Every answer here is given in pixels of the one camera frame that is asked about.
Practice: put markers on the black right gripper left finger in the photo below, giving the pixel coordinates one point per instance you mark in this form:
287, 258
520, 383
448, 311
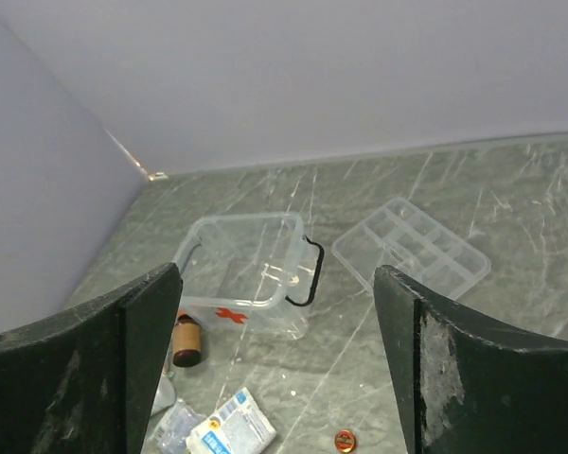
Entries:
84, 379

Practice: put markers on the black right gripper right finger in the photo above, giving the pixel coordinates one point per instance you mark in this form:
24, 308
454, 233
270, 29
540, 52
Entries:
465, 382

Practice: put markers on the brown medicine bottle orange cap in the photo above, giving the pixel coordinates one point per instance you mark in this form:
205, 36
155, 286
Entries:
186, 341

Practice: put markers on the white blue gauze packet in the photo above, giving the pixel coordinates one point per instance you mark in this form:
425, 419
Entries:
237, 427

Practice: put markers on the clear zip bag teal strip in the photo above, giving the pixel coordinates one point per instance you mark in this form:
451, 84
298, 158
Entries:
175, 426

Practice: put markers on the clear divider tray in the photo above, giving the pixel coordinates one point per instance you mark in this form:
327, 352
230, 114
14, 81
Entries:
401, 235

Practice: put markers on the clear first aid box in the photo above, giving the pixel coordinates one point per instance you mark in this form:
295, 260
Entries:
256, 273

